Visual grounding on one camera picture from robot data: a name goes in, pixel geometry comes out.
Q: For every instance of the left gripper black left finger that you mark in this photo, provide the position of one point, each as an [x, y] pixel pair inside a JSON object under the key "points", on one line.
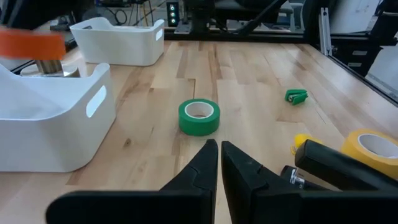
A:
{"points": [[199, 186]]}

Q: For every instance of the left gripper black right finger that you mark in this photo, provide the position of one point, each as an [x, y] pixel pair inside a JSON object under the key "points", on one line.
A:
{"points": [[245, 186]]}

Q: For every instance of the orange tape roll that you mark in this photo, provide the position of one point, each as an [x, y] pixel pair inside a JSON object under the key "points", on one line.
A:
{"points": [[31, 45]]}

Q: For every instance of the green tape roll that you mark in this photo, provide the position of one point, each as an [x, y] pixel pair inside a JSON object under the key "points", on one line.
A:
{"points": [[199, 126]]}

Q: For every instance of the yellow mini stapler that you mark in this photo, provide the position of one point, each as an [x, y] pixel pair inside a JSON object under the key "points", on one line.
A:
{"points": [[301, 140]]}

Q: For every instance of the black stapler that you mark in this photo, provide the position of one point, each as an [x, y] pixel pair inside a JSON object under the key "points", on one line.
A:
{"points": [[335, 168]]}

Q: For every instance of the green mini stapler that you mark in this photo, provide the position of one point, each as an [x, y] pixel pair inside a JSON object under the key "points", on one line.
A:
{"points": [[297, 96]]}

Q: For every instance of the yellow tape roll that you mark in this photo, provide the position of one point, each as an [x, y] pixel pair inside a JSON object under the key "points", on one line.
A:
{"points": [[351, 149]]}

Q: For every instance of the white plastic bin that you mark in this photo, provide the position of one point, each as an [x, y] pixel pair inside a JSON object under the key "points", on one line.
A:
{"points": [[46, 140], [124, 46]]}

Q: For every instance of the black box with green lights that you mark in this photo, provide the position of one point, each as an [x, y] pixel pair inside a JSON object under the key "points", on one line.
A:
{"points": [[173, 14]]}

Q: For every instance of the black drawer cabinet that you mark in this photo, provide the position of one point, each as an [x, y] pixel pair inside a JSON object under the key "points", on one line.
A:
{"points": [[357, 56]]}

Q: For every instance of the silver aluminium extrusion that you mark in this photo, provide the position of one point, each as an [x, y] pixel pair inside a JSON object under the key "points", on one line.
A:
{"points": [[325, 31]]}

